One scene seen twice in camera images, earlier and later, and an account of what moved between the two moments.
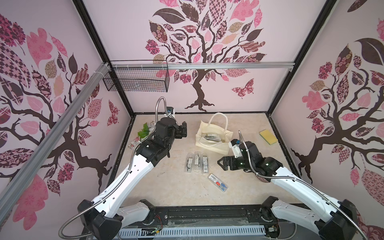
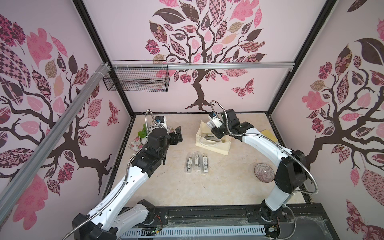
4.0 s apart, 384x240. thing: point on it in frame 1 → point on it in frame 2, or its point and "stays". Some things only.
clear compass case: [205, 163] stays
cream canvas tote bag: [213, 138] stays
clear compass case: [197, 161] stays
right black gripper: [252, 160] → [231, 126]
